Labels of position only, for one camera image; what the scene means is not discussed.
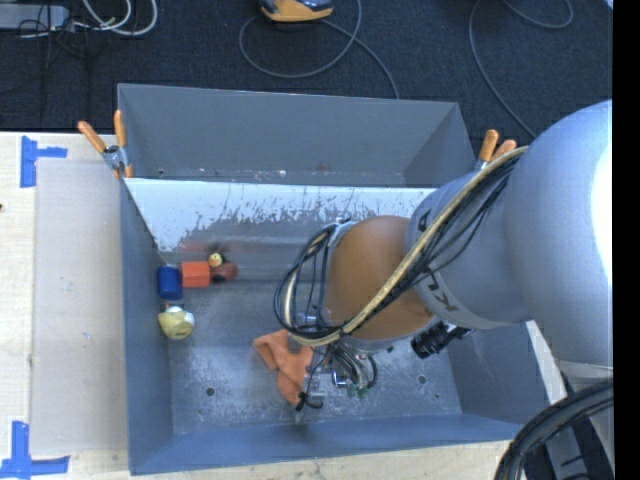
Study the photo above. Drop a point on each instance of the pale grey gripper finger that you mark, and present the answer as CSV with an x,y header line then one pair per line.
x,y
303,408
318,393

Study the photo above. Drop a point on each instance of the orange cloth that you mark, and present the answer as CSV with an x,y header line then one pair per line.
x,y
282,360

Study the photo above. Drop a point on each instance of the grey metal bin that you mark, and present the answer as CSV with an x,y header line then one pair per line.
x,y
235,358

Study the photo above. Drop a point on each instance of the red-brown toy food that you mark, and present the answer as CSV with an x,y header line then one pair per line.
x,y
226,271

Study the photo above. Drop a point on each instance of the pale yellow toy fruit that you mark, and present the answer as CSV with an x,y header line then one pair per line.
x,y
176,323

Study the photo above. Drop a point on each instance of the yellow and black toy animal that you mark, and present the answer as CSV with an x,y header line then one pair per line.
x,y
216,259

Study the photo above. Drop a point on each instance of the orange block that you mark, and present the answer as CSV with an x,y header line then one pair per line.
x,y
195,274

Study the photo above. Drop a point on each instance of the blue cup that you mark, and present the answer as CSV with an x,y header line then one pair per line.
x,y
169,283

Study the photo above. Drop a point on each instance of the pale wood flat board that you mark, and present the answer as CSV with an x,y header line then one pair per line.
x,y
75,308

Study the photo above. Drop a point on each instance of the black cylinder on white bracket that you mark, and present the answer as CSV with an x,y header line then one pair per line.
x,y
436,339

